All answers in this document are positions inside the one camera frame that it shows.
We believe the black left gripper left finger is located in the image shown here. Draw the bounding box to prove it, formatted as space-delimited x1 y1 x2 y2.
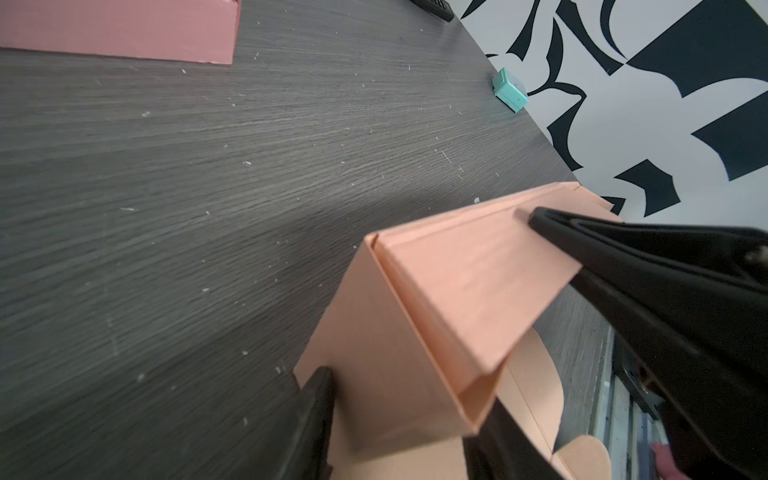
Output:
273 366 336 479

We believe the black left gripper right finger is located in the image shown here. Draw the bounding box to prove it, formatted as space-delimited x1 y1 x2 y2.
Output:
463 399 563 480

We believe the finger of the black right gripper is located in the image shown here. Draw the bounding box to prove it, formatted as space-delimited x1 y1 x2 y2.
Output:
528 207 767 282
571 269 767 479

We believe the peach cardboard box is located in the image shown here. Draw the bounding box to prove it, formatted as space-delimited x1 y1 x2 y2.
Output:
294 182 613 479

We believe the pink cardboard box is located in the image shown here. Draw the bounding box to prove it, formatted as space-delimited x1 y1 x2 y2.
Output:
1 0 241 65

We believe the small pink toy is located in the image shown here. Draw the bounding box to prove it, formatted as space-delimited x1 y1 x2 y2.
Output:
652 443 690 480

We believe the small teal alarm clock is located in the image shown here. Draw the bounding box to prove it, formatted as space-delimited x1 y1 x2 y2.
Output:
492 68 529 113

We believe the black remote control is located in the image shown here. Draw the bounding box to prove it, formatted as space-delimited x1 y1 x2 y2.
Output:
411 0 455 23

